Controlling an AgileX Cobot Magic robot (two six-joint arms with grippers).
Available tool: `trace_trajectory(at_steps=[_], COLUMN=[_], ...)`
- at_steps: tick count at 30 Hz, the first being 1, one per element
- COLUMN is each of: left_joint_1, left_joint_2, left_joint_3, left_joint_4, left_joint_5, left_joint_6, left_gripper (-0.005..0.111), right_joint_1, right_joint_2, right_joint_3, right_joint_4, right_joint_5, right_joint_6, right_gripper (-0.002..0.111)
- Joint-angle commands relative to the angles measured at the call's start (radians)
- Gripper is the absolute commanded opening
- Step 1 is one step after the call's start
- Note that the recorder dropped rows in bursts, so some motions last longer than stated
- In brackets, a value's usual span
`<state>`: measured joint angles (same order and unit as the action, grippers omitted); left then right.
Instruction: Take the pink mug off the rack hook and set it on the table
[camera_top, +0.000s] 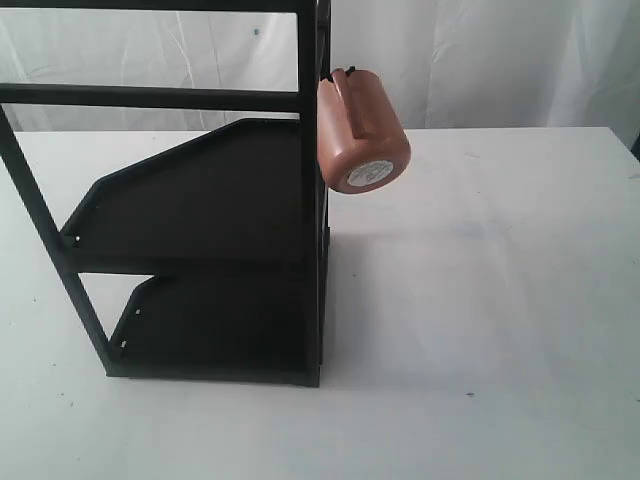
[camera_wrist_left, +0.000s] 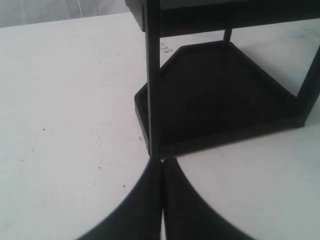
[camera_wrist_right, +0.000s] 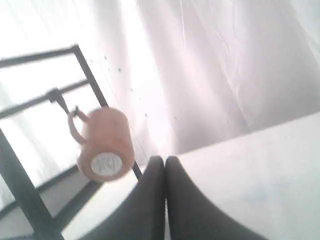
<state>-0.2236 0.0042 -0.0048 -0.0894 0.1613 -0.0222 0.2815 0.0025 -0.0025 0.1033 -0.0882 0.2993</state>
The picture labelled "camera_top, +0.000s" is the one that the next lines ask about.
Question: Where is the copper brown mug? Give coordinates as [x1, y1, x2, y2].
[317, 69, 411, 195]

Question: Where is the black metal shelf rack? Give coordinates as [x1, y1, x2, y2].
[1, 1, 331, 387]

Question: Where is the black rack hook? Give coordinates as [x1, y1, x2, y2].
[327, 66, 356, 83]

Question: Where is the white backdrop curtain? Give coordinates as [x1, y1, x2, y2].
[1, 1, 639, 145]

